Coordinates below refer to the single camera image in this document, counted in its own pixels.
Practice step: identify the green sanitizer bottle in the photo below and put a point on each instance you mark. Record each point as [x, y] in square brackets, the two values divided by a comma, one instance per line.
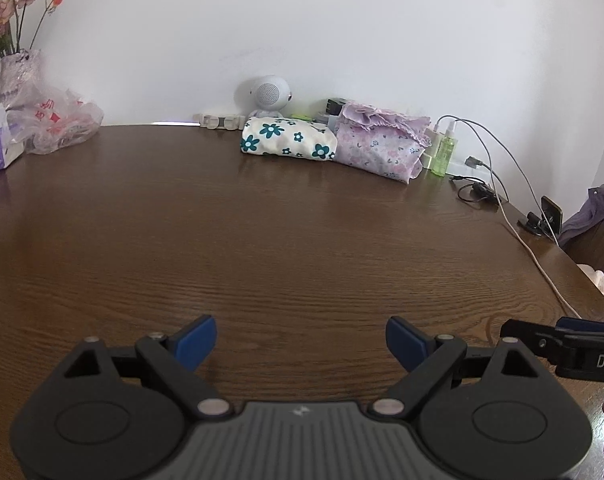
[447, 144]

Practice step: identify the wooden chair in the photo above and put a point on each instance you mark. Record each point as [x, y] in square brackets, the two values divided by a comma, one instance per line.
[588, 248]

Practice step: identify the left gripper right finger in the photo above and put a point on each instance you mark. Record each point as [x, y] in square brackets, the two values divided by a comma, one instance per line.
[407, 343]

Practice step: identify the white robot figurine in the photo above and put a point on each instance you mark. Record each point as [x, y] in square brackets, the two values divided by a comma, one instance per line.
[263, 97]

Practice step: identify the black phone on stand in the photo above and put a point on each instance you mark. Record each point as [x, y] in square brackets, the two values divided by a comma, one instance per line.
[547, 223]

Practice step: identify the white power strip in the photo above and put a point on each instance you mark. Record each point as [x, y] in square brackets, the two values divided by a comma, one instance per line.
[215, 122]

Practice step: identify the white teal floral garment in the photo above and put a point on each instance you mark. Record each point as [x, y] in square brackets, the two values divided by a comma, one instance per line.
[288, 137]

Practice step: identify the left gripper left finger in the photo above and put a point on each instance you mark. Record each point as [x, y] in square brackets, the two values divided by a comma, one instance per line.
[192, 344]

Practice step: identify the pink floral folded garment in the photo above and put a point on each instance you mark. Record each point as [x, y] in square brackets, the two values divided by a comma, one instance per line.
[382, 142]

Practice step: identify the red white plastic bag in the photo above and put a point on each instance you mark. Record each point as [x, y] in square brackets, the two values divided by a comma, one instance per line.
[45, 119]

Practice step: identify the lilac wrapped vase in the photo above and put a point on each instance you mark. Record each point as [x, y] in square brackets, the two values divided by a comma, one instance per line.
[21, 78]

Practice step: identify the purple jacket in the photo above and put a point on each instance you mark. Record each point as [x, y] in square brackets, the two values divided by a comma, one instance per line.
[590, 214]

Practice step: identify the black box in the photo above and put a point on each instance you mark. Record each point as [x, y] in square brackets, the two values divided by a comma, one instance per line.
[334, 106]

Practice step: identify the small green boxes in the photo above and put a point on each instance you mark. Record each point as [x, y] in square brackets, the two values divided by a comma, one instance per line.
[303, 117]

